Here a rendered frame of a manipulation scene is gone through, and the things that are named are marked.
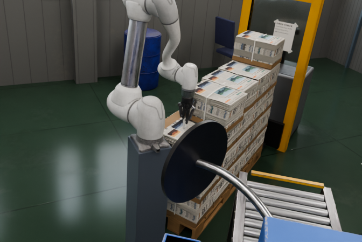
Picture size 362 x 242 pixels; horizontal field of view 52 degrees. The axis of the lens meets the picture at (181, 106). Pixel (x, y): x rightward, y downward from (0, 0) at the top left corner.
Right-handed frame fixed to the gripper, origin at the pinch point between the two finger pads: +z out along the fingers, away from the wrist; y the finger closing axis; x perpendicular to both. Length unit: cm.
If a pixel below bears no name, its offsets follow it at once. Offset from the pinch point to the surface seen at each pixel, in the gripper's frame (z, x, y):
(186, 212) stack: 71, 2, -10
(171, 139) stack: 15.1, 1.6, 8.7
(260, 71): -10, -103, -13
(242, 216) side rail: 16, 41, -61
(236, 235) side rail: 16, 55, -64
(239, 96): -9.9, -43.5, -19.1
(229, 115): -1.4, -28.1, -19.7
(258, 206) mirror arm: -78, 141, -90
